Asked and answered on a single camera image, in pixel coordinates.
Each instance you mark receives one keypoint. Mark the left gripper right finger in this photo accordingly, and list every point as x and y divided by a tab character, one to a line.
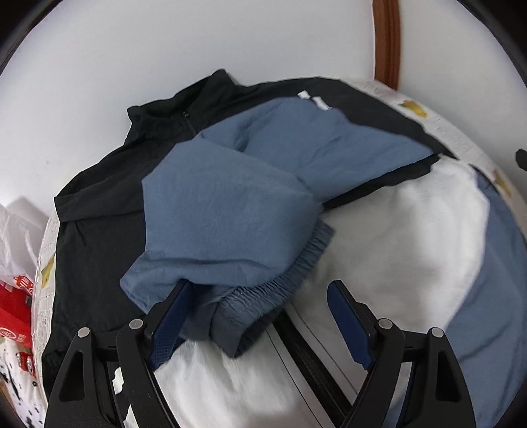
436	394

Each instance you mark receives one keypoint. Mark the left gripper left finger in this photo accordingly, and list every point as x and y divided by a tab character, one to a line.
83	394

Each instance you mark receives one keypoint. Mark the black white blue jacket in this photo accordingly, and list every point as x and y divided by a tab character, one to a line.
267	230

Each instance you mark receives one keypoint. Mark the fruit print bed sheet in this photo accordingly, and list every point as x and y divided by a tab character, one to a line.
453	123

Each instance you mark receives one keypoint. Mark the red paper shopping bag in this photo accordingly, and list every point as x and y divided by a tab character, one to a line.
15	315

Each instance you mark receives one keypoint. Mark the white plastic Miniso bag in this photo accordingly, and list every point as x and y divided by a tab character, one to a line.
22	231

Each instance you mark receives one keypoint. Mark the brown wooden door frame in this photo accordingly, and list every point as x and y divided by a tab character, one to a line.
387	38

